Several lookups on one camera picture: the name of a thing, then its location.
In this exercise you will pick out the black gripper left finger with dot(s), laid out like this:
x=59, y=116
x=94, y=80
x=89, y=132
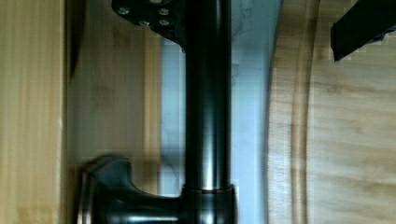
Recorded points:
x=163, y=17

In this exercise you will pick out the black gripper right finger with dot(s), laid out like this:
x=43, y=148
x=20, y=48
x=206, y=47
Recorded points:
x=366, y=22

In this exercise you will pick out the black drawer handle bar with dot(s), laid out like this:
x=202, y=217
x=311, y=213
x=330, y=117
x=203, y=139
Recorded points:
x=108, y=195

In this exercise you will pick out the wooden drawer box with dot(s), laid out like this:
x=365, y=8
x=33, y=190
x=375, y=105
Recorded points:
x=74, y=87

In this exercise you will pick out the bamboo cutting board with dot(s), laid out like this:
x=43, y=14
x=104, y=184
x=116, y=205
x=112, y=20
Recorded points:
x=332, y=128

